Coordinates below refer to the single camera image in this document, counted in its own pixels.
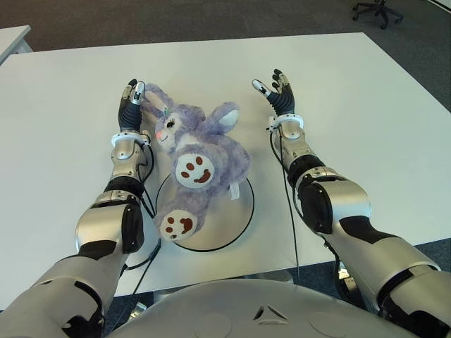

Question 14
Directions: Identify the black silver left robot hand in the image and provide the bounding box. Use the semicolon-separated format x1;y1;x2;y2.
118;78;147;134

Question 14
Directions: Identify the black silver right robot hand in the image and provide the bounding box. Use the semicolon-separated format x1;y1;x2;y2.
251;68;297;119

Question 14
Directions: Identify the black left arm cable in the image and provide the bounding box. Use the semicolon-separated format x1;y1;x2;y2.
119;144;163;295

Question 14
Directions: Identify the purple plush bunny doll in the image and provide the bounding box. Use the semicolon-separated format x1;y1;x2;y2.
142;82;254;242

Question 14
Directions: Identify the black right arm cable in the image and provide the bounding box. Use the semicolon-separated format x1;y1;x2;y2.
269;130;300;282

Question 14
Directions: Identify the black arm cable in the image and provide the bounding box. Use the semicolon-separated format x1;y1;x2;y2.
119;144;163;295
269;130;300;282

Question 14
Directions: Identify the silver robot torso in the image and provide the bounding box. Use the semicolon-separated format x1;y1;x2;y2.
105;280;424;338

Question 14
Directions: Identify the white plate with black rim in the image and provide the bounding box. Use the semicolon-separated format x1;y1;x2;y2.
154;172;255;251

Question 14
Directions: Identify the white neighbouring desk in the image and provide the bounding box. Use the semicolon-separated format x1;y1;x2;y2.
0;25;32;66

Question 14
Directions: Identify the black office chair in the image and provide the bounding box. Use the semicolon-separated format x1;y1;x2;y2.
352;0;404;30

